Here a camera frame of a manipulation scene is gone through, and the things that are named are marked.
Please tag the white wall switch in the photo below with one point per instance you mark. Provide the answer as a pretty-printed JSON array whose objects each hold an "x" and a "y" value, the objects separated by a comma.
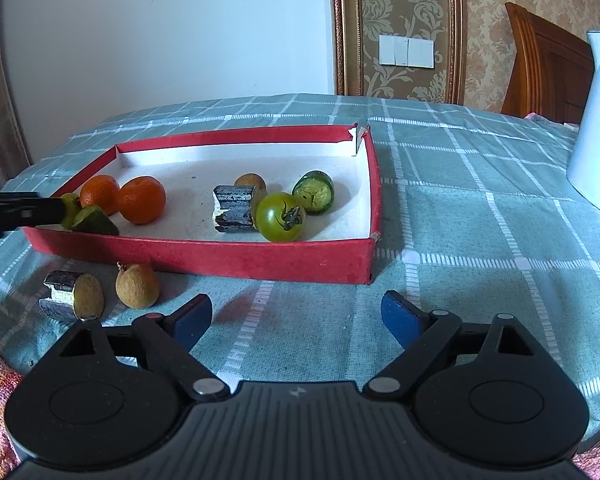
[{"x": 406, "y": 51}]

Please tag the silver kiwi piece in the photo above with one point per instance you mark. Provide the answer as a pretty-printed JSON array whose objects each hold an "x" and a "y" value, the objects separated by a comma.
[{"x": 66, "y": 296}]

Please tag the green tomato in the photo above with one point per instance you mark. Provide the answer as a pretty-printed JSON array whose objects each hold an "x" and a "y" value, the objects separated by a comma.
[{"x": 280, "y": 217}]

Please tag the wooden headboard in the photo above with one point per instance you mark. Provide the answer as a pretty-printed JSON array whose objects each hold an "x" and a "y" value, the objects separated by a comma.
[{"x": 545, "y": 65}]

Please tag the white electric kettle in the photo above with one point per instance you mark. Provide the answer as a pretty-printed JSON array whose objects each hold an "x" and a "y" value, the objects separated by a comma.
[{"x": 597, "y": 125}]

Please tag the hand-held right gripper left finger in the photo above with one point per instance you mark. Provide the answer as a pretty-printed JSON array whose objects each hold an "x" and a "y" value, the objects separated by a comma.
[{"x": 192, "y": 321}]

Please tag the green cucumber piece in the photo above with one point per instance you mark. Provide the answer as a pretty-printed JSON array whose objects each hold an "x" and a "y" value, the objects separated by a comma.
[{"x": 314, "y": 191}]

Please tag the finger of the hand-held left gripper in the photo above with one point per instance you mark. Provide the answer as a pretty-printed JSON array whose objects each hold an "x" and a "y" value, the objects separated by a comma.
[{"x": 15, "y": 210}]

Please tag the gold wall moulding frame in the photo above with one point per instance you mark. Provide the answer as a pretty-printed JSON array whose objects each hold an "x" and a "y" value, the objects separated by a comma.
[{"x": 347, "y": 30}]

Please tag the orange mandarin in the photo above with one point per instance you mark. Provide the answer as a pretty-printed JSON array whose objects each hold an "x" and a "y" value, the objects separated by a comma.
[
  {"x": 141, "y": 200},
  {"x": 100, "y": 193}
]

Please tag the cut green lime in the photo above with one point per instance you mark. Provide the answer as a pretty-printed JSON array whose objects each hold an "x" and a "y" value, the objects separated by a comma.
[{"x": 95, "y": 222}]

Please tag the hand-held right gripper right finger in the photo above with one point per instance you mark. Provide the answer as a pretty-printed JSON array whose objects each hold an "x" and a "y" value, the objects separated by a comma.
[{"x": 400, "y": 319}]

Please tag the small yellow-green fruit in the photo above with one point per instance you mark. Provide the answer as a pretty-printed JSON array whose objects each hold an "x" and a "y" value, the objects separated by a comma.
[{"x": 70, "y": 208}]

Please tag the pink floral bedding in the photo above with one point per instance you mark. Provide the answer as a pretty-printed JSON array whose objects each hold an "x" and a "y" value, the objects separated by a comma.
[{"x": 550, "y": 121}]

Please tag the red cardboard box tray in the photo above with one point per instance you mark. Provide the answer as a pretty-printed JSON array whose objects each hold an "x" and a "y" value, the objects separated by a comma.
[{"x": 280, "y": 260}]

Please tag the dark sugarcane piece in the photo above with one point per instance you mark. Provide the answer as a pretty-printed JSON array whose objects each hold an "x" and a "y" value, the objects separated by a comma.
[{"x": 234, "y": 209}]

